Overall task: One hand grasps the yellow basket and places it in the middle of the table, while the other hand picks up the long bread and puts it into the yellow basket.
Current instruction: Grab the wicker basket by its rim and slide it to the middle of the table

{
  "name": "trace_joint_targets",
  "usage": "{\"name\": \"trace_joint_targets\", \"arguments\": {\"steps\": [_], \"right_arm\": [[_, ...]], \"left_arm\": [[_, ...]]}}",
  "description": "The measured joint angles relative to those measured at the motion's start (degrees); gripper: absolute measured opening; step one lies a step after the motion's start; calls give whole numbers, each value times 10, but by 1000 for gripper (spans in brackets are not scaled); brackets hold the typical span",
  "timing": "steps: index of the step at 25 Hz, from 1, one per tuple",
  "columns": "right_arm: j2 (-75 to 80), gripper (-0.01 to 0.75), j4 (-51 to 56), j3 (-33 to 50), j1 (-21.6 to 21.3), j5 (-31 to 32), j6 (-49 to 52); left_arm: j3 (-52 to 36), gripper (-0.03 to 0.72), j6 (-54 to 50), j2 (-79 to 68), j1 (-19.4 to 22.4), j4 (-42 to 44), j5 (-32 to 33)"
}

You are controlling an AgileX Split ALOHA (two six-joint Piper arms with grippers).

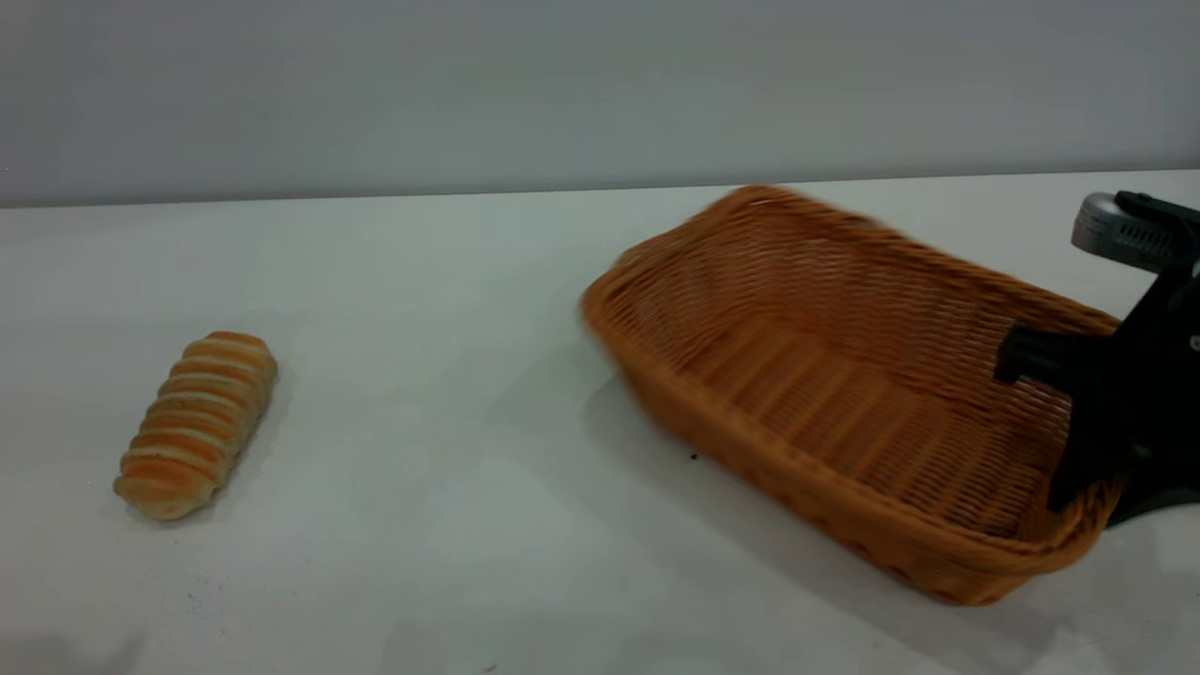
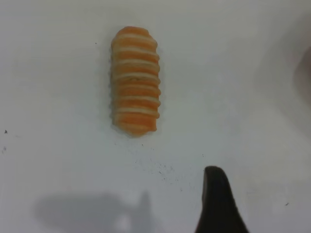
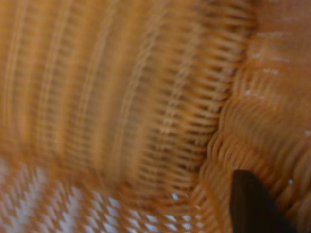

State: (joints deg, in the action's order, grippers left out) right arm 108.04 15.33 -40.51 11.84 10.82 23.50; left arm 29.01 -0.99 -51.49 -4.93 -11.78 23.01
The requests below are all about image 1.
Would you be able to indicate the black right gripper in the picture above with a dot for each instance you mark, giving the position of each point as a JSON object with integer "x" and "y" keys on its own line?
{"x": 1162, "y": 394}

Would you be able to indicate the orange wicker basket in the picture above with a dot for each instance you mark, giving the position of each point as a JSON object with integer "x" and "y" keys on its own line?
{"x": 825, "y": 403}

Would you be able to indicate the striped bread roll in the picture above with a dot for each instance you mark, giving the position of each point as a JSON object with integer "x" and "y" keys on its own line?
{"x": 197, "y": 427}

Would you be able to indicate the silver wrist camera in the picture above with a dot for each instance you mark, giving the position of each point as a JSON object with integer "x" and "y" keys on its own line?
{"x": 1120, "y": 234}

